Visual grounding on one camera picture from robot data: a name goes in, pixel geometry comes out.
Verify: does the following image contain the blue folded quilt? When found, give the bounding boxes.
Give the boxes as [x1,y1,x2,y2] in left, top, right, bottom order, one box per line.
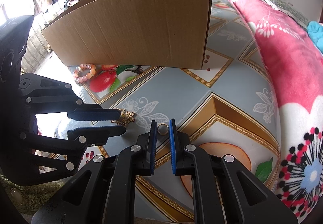
[307,21,323,53]

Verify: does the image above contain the gold ring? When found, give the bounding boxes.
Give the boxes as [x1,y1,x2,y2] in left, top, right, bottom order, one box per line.
[156,123,170,136]

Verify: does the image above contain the grey lace pillow cover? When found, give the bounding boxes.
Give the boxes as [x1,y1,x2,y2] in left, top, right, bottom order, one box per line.
[263,0,310,30]

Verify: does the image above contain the brown cardboard box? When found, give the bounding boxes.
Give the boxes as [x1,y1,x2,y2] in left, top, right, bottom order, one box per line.
[42,0,212,70]

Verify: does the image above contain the peach bead bracelet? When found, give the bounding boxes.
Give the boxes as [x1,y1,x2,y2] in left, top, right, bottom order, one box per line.
[73,63,97,86]

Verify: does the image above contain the green fuzzy sleeve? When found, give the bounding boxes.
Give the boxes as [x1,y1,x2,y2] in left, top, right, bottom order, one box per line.
[1,174,64,215]

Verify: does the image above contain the pink floral blanket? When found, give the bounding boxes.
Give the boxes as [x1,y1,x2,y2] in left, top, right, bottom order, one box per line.
[229,0,322,223]

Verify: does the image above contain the fruit print tablecloth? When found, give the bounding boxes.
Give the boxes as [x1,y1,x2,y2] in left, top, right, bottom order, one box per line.
[81,0,281,223]

